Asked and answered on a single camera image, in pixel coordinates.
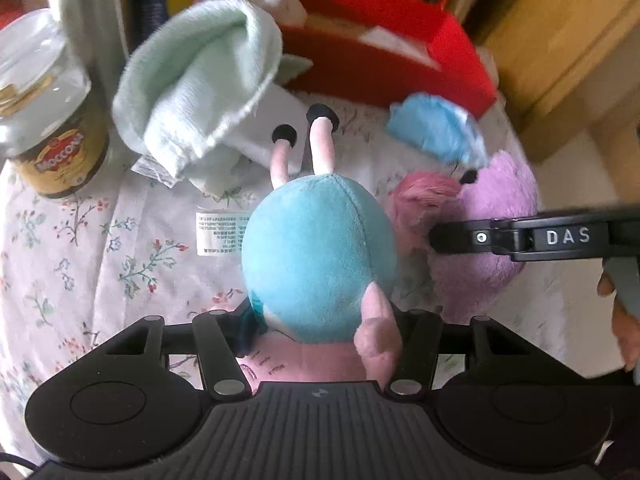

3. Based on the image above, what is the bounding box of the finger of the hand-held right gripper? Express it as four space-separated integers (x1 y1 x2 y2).
429 217 532 256

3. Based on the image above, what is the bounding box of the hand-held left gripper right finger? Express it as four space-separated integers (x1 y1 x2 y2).
384 308 551 397

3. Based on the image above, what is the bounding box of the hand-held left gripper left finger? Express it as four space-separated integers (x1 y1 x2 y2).
95 300 261 401

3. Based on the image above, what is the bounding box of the purple and pink plush toy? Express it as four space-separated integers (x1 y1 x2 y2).
390 152 542 324

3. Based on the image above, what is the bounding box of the blue face mask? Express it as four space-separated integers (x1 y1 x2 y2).
389 91 489 169

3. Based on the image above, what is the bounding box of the pink pig plush toy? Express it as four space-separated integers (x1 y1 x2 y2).
195 104 401 397

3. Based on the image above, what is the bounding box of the red box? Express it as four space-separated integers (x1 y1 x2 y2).
220 0 497 117

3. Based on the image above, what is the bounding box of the white soft block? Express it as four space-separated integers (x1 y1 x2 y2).
220 80 342 174

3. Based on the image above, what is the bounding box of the light green towel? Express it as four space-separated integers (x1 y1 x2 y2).
111 0 314 192

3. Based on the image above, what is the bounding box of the person's right hand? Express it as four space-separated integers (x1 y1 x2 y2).
597 272 640 372

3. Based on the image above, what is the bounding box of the floral tablecloth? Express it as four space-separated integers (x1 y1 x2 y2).
0 10 617 467

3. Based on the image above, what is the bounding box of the tall wooden cabinet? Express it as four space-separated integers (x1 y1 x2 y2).
469 0 640 202

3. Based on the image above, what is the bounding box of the glass coffee jar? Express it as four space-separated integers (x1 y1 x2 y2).
0 9 112 202

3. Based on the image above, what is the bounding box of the cream teddy bear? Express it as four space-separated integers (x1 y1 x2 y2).
244 0 309 29

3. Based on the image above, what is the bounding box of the stainless steel thermos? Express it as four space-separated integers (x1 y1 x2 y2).
40 0 132 107

